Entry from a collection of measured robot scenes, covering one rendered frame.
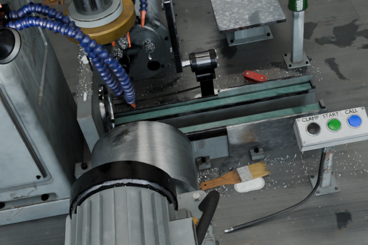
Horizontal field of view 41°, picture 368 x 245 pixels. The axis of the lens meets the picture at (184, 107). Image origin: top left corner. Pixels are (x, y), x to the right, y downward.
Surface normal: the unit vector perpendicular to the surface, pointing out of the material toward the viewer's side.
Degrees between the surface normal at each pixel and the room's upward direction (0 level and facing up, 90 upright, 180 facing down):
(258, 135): 90
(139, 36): 90
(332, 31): 0
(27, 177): 90
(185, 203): 0
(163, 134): 32
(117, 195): 4
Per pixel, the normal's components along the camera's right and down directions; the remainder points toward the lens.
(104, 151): -0.68, -0.46
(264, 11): -0.14, -0.70
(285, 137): 0.12, 0.69
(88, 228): 0.79, -0.50
